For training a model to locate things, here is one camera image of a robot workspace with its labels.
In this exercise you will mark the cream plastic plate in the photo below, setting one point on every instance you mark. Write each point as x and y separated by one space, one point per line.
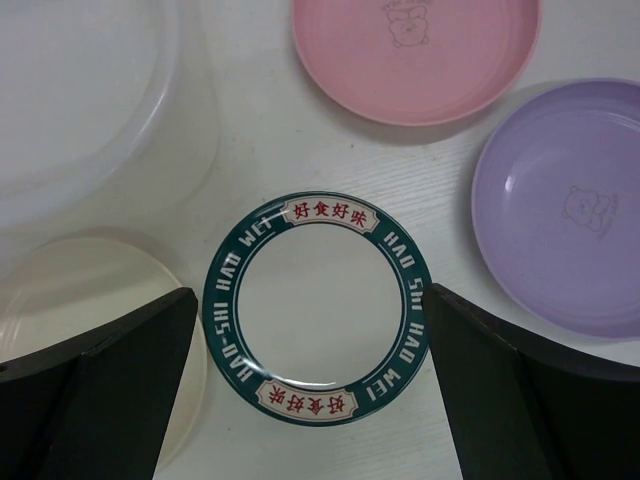
71 286

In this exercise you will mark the pink plastic plate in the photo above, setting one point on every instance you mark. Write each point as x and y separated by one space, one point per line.
415 63

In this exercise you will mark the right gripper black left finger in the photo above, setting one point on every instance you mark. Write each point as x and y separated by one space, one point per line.
97 406

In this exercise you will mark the translucent white plastic bin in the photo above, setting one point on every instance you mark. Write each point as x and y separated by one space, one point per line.
108 112

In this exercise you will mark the purple plastic plate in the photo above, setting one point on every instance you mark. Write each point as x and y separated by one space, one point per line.
555 207

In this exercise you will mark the green rim plate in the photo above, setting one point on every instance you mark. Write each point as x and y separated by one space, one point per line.
312 309

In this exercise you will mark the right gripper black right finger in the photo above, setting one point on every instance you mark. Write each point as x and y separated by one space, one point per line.
521 406

